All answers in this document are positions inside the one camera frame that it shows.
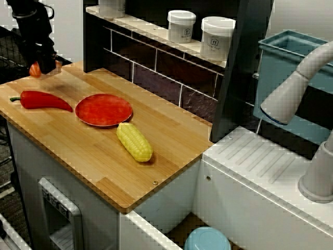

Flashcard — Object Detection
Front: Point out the black upright panel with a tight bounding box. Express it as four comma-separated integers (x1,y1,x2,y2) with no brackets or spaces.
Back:
83,5,105,74

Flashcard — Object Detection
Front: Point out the black wire mesh panel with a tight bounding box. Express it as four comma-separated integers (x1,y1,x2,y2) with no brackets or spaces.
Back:
0,26,29,71

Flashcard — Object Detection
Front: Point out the yellow corn cob toy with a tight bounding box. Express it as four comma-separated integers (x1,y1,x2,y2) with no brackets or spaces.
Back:
116,122,153,163

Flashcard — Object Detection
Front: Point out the aluminium frame rail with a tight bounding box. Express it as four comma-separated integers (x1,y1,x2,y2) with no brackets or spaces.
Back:
0,212,32,250

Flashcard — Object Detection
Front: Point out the red plate with white underside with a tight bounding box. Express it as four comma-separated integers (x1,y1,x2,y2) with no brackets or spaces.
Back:
75,93,134,128

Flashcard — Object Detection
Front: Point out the salmon sushi toy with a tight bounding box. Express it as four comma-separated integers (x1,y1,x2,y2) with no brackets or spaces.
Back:
29,59,63,78

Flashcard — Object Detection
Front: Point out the dark tiled backsplash shelf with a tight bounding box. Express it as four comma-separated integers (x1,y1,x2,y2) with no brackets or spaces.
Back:
85,5,227,126

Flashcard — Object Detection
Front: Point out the white sink unit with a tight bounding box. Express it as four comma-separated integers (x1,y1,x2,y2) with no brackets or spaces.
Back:
119,126,333,250

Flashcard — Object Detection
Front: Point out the light blue bowl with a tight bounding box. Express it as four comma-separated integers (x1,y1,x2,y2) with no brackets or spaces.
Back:
183,226,232,250

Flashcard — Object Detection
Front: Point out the dark grey upright panel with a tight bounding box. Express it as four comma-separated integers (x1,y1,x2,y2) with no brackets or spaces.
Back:
209,0,274,143

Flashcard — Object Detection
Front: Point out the teal plastic bin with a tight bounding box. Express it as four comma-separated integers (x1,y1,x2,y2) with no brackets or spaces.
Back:
253,30,333,146

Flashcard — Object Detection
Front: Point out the white lidded jar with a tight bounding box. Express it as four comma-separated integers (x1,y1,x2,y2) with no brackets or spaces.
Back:
98,0,126,18
200,16,236,61
167,9,197,44

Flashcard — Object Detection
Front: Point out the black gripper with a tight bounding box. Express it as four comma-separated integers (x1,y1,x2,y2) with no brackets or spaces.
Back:
15,11,58,75

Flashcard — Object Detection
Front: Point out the white toy appliance door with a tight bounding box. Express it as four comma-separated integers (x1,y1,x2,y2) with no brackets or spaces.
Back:
38,177,84,250

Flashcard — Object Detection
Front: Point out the white toy kitchen cabinet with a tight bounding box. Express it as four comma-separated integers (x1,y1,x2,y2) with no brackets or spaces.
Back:
6,122,201,250

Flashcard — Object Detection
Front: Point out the grey toy faucet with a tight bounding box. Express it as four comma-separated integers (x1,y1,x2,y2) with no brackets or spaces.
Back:
260,40,333,204

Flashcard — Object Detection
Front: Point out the red pepper toy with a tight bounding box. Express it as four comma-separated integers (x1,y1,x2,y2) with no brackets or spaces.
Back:
9,90,74,113

